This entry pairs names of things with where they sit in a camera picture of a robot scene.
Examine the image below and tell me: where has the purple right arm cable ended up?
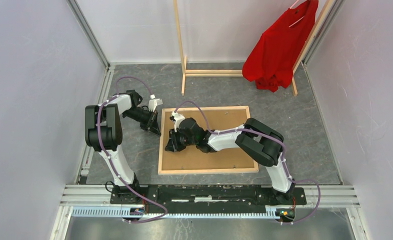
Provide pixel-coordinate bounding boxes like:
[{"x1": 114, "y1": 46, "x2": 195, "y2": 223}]
[{"x1": 173, "y1": 100, "x2": 322, "y2": 225}]

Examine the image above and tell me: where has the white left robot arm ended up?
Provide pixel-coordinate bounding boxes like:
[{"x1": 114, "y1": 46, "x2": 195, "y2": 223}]
[{"x1": 84, "y1": 90, "x2": 163, "y2": 204}]

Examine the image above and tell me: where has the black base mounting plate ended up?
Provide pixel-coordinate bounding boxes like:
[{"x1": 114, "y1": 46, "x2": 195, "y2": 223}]
[{"x1": 108, "y1": 184, "x2": 307, "y2": 214}]

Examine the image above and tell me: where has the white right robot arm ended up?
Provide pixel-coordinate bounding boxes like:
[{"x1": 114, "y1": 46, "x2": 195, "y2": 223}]
[{"x1": 164, "y1": 117, "x2": 295, "y2": 204}]

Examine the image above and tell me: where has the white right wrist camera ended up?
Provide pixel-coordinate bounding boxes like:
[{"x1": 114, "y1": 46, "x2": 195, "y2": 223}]
[{"x1": 169, "y1": 111, "x2": 186, "y2": 131}]

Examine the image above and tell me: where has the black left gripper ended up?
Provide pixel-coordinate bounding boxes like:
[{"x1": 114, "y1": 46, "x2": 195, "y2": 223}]
[{"x1": 122, "y1": 108, "x2": 162, "y2": 137}]

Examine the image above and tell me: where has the wooden clothes rack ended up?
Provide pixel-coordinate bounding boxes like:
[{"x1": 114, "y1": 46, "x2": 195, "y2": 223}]
[{"x1": 172, "y1": 0, "x2": 339, "y2": 96}]

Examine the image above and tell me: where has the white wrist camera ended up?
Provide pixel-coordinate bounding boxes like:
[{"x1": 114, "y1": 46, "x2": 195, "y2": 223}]
[
  {"x1": 147, "y1": 94, "x2": 163, "y2": 112},
  {"x1": 169, "y1": 111, "x2": 186, "y2": 131}
]

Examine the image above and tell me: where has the white wooden picture frame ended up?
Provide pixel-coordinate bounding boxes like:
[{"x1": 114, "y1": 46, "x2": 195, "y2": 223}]
[{"x1": 157, "y1": 105, "x2": 260, "y2": 176}]

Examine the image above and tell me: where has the aluminium rail with cable comb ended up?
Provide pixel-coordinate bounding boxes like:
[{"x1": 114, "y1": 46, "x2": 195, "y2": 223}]
[{"x1": 60, "y1": 185, "x2": 360, "y2": 220}]

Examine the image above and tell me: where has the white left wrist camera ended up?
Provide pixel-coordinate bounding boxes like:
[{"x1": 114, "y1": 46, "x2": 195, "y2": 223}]
[{"x1": 147, "y1": 94, "x2": 163, "y2": 112}]

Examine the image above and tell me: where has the brown backing board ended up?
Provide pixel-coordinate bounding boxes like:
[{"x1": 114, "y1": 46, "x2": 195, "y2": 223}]
[{"x1": 161, "y1": 109, "x2": 256, "y2": 170}]

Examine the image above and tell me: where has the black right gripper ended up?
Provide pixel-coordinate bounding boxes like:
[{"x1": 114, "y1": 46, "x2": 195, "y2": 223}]
[{"x1": 164, "y1": 127, "x2": 197, "y2": 153}]

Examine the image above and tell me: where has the red t-shirt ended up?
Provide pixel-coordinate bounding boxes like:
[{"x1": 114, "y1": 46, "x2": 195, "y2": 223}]
[{"x1": 242, "y1": 0, "x2": 319, "y2": 93}]

